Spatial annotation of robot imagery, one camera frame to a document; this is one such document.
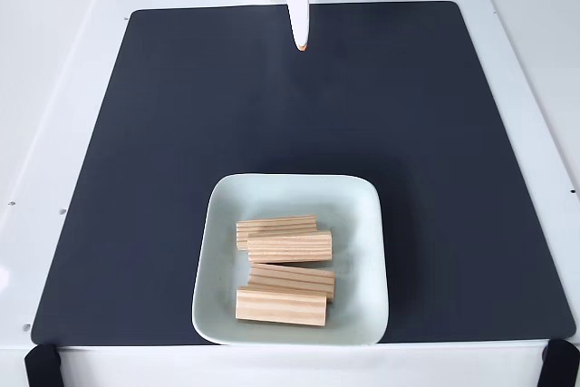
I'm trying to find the striped wooden block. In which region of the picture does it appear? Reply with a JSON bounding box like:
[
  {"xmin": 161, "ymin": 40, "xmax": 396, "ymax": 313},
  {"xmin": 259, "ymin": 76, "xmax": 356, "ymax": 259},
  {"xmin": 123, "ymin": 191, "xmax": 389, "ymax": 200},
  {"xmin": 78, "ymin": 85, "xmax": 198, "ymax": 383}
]
[
  {"xmin": 236, "ymin": 214, "xmax": 319, "ymax": 253},
  {"xmin": 246, "ymin": 230, "xmax": 334, "ymax": 265}
]

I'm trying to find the grooved wooden block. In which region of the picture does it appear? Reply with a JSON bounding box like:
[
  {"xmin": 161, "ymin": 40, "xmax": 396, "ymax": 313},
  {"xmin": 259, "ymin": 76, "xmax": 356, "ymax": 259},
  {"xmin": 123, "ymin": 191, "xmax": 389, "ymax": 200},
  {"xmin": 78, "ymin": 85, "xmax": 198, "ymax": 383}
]
[{"xmin": 247, "ymin": 263, "xmax": 337, "ymax": 303}]

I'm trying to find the smooth wooden block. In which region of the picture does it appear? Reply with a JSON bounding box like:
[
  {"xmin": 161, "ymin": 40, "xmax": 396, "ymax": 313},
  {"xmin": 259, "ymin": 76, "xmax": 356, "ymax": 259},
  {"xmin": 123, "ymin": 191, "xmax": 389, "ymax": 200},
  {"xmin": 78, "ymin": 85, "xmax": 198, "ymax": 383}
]
[{"xmin": 235, "ymin": 285, "xmax": 329, "ymax": 329}]

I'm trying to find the pale green square plate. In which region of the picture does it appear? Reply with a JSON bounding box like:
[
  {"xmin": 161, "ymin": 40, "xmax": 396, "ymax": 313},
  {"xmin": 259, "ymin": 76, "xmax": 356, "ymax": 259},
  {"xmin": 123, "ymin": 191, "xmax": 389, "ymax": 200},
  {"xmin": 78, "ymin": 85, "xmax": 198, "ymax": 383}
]
[{"xmin": 190, "ymin": 172, "xmax": 391, "ymax": 347}]

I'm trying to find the black rubber mat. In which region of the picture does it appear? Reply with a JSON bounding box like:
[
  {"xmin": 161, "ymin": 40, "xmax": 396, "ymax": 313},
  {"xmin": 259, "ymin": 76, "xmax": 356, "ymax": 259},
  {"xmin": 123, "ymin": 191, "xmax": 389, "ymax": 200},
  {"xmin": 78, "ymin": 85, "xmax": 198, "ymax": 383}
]
[{"xmin": 30, "ymin": 0, "xmax": 576, "ymax": 346}]

